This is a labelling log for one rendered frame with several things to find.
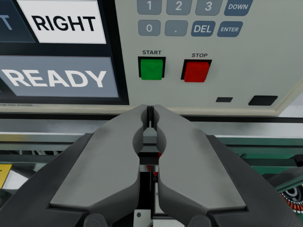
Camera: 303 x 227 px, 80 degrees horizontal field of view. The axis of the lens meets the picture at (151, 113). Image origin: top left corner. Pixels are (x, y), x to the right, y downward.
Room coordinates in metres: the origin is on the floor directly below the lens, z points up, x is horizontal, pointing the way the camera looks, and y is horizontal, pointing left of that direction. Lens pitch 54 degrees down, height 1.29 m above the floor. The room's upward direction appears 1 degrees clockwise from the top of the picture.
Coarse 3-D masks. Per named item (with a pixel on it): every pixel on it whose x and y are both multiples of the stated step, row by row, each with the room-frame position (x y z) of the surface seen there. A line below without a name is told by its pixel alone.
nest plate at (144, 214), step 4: (136, 212) 0.06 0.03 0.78; (140, 212) 0.06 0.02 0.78; (144, 212) 0.06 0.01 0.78; (148, 212) 0.06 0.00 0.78; (136, 216) 0.05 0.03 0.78; (140, 216) 0.05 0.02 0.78; (144, 216) 0.05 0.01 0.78; (148, 216) 0.05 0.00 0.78; (136, 220) 0.04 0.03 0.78; (140, 220) 0.04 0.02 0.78; (144, 220) 0.04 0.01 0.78; (148, 220) 0.05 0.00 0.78; (152, 220) 0.05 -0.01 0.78; (136, 224) 0.04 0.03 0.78; (140, 224) 0.04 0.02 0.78; (144, 224) 0.04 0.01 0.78; (148, 224) 0.04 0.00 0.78
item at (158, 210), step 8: (152, 152) 0.17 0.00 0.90; (152, 176) 0.12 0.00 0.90; (152, 184) 0.09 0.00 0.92; (152, 192) 0.08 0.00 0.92; (152, 200) 0.06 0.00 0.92; (152, 208) 0.05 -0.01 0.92; (160, 208) 0.05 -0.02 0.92; (152, 216) 0.04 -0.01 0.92; (160, 216) 0.04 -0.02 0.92; (168, 216) 0.04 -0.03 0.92; (160, 224) 0.03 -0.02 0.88; (168, 224) 0.03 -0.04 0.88; (176, 224) 0.03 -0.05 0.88
